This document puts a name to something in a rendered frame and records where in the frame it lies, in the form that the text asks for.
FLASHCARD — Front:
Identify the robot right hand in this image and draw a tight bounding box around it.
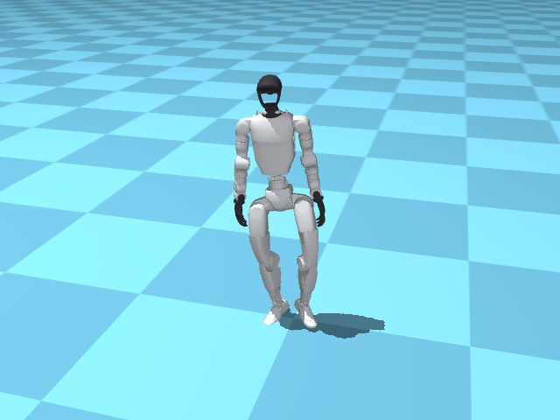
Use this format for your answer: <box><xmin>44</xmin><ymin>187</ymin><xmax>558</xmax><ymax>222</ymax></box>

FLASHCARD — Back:
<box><xmin>234</xmin><ymin>194</ymin><xmax>248</xmax><ymax>227</ymax></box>

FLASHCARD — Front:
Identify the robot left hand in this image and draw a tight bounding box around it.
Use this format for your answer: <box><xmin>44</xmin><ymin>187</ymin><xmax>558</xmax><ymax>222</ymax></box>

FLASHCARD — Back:
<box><xmin>313</xmin><ymin>191</ymin><xmax>326</xmax><ymax>227</ymax></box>

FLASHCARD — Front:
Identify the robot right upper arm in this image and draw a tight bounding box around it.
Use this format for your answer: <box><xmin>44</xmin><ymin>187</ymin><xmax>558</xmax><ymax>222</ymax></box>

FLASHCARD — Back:
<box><xmin>235</xmin><ymin>117</ymin><xmax>252</xmax><ymax>171</ymax></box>

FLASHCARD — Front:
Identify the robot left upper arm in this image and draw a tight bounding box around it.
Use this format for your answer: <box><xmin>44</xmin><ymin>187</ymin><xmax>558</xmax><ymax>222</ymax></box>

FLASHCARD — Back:
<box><xmin>291</xmin><ymin>115</ymin><xmax>316</xmax><ymax>168</ymax></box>

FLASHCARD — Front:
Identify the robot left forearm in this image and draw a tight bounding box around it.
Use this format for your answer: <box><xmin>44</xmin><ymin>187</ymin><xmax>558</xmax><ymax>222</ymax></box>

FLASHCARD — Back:
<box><xmin>304</xmin><ymin>153</ymin><xmax>322</xmax><ymax>199</ymax></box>

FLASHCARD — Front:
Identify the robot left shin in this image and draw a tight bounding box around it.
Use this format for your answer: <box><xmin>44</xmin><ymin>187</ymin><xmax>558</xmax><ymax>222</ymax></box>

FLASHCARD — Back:
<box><xmin>298</xmin><ymin>265</ymin><xmax>318</xmax><ymax>308</ymax></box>

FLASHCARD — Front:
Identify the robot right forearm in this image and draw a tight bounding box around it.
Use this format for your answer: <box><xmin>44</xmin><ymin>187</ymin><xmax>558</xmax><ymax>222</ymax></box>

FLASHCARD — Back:
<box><xmin>234</xmin><ymin>158</ymin><xmax>248</xmax><ymax>201</ymax></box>

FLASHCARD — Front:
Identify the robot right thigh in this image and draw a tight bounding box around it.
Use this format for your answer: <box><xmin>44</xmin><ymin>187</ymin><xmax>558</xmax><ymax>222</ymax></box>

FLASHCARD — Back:
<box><xmin>248</xmin><ymin>196</ymin><xmax>280</xmax><ymax>270</ymax></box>

